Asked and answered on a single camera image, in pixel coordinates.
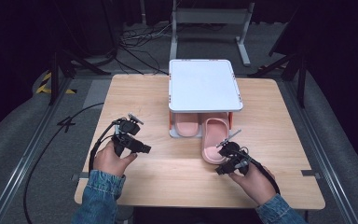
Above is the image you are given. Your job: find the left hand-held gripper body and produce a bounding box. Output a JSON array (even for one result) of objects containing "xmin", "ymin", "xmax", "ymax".
[{"xmin": 111, "ymin": 112, "xmax": 145, "ymax": 158}]

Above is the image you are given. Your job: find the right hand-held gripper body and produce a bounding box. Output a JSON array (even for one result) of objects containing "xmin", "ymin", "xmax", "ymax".
[{"xmin": 215, "ymin": 129, "xmax": 254, "ymax": 175}]

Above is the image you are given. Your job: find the person's right hand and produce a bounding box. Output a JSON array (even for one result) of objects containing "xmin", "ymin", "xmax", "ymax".
[{"xmin": 228, "ymin": 161, "xmax": 278, "ymax": 206}]

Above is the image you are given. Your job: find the person's left hand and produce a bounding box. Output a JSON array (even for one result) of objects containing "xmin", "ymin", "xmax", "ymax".
[{"xmin": 92, "ymin": 140, "xmax": 138, "ymax": 177}]

